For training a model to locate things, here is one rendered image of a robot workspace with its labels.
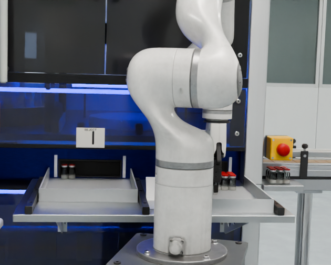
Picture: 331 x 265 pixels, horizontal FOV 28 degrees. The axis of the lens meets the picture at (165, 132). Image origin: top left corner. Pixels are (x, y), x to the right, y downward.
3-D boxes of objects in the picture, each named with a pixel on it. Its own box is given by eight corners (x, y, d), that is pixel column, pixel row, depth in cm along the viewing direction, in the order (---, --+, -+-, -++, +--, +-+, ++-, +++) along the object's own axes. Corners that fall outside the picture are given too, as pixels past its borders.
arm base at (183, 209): (221, 271, 127) (225, 175, 125) (125, 262, 130) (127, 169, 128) (231, 244, 145) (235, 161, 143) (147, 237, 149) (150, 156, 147)
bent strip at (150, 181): (145, 197, 182) (145, 176, 181) (156, 197, 182) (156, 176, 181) (149, 209, 168) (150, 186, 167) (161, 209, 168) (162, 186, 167)
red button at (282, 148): (274, 155, 205) (275, 142, 205) (287, 155, 205) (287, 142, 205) (277, 156, 201) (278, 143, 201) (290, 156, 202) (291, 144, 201)
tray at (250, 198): (159, 186, 199) (160, 174, 199) (244, 186, 202) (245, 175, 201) (172, 212, 165) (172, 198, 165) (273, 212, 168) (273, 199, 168)
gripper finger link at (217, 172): (210, 158, 186) (209, 182, 187) (212, 160, 183) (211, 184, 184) (221, 159, 187) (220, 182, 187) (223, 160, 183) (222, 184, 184)
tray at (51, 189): (48, 178, 206) (48, 167, 206) (131, 179, 209) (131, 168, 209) (38, 201, 173) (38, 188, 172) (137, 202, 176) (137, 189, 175)
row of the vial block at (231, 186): (175, 189, 195) (175, 173, 194) (235, 189, 196) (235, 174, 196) (176, 190, 192) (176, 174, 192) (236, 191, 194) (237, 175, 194)
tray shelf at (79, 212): (32, 184, 206) (32, 178, 206) (251, 186, 213) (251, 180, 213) (12, 222, 159) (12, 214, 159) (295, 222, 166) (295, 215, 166)
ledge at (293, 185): (253, 182, 220) (253, 177, 219) (291, 183, 221) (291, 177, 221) (263, 191, 206) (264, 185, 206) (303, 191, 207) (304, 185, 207)
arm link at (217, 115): (200, 108, 190) (199, 118, 191) (204, 110, 181) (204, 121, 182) (228, 109, 191) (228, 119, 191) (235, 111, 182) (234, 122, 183)
